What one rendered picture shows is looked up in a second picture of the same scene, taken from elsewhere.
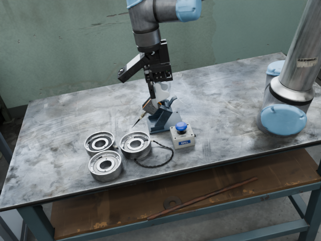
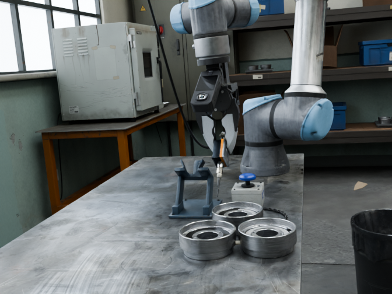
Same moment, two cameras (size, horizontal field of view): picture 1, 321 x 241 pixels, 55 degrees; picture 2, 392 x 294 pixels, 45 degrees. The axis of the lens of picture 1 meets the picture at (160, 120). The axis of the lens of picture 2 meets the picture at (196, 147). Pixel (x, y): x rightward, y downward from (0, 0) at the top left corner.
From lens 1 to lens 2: 122 cm
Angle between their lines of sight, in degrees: 70
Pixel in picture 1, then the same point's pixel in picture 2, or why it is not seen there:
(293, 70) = (315, 66)
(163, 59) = (227, 77)
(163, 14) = (241, 10)
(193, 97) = (163, 192)
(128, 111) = (129, 227)
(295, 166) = not seen: hidden behind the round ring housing
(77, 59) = not seen: outside the picture
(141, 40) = (224, 44)
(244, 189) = not seen: hidden behind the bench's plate
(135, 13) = (220, 7)
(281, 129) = (324, 129)
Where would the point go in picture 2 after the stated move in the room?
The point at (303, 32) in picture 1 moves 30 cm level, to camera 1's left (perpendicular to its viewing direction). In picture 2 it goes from (312, 31) to (304, 25)
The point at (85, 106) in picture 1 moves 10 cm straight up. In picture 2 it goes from (49, 260) to (42, 209)
